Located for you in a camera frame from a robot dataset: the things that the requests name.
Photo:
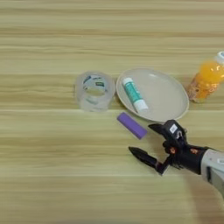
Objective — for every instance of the beige round plate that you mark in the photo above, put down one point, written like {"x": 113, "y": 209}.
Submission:
{"x": 164, "y": 93}

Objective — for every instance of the green white glue stick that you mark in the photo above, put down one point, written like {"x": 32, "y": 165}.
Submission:
{"x": 133, "y": 92}

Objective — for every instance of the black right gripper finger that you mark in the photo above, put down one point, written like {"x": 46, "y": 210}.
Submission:
{"x": 157, "y": 129}
{"x": 143, "y": 154}

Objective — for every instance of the purple rectangular block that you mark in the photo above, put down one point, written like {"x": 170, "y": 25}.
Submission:
{"x": 131, "y": 125}

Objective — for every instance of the clear tape roll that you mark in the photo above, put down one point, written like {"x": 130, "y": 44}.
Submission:
{"x": 80, "y": 99}

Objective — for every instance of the orange juice bottle white cap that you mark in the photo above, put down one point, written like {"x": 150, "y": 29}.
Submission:
{"x": 207, "y": 75}

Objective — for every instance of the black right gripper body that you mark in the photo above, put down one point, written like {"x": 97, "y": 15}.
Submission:
{"x": 186, "y": 159}

